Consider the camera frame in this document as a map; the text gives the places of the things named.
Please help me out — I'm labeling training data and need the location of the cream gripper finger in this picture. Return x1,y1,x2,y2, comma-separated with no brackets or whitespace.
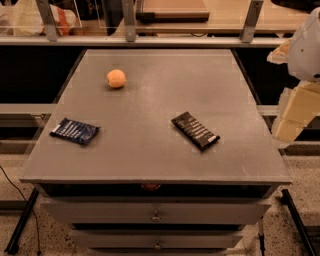
271,81,320,149

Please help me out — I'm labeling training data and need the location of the black chocolate rxbar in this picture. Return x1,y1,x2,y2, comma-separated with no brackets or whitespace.
171,112,220,151

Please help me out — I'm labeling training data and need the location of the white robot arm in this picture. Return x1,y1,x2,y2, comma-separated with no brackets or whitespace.
267,8,320,148

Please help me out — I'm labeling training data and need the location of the blue blueberry rxbar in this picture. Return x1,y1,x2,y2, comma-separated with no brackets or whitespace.
50,118,100,145

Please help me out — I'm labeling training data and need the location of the wooden board on shelf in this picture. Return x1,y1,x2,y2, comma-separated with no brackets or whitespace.
136,0,210,23

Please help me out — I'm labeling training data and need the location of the grey drawer cabinet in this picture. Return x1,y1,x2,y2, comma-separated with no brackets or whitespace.
22,49,291,256

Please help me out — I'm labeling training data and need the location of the orange fruit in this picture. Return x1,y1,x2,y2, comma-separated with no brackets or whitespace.
106,69,126,88

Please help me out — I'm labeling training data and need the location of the drawer with knob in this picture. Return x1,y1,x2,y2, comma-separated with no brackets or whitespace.
41,198,271,225
70,230,243,249

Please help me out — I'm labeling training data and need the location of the top drawer with knob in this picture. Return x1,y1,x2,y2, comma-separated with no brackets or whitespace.
41,198,271,225

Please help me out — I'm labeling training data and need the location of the white plastic bag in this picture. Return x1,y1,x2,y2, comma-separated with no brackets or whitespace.
0,0,79,36

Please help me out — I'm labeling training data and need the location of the black right floor rail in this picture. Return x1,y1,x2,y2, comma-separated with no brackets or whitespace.
281,189,318,256

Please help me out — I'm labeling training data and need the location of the black floor rail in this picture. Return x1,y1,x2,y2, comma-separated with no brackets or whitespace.
3,189,39,255
281,189,318,256

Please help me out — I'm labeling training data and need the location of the grey metal shelf rail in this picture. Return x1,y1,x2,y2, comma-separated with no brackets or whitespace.
0,36,287,48

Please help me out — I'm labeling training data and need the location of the black floor cable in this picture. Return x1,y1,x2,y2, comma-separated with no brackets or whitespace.
0,165,42,256

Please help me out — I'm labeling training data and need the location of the black left floor rail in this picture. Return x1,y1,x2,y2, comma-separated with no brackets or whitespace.
3,189,39,255

